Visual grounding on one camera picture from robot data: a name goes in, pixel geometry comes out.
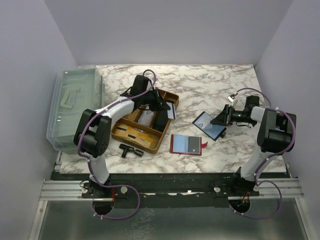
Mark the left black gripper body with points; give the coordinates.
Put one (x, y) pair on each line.
(157, 100)

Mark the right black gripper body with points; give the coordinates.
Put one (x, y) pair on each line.
(229, 115)

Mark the red card holder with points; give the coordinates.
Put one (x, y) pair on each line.
(179, 145)

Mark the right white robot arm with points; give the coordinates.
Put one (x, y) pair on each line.
(276, 134)

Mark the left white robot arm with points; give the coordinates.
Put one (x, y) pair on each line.
(93, 132)

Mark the black card holder in tray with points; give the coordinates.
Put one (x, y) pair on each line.
(161, 121)

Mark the silver cards in tray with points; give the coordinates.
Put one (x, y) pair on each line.
(146, 117)

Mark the grey VIP card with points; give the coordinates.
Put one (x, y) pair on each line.
(194, 145)

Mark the gold cards in tray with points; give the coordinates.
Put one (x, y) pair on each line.
(131, 134)

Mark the woven wicker organizer tray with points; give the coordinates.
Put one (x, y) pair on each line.
(143, 129)

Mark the black T-shaped tool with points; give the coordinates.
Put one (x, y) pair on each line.
(128, 149)

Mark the clear plastic storage box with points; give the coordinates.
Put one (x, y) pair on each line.
(75, 90)

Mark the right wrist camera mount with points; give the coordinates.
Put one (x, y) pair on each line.
(233, 99)

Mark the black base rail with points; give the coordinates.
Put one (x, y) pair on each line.
(178, 190)

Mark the aluminium frame rail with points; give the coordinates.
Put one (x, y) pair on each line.
(62, 190)

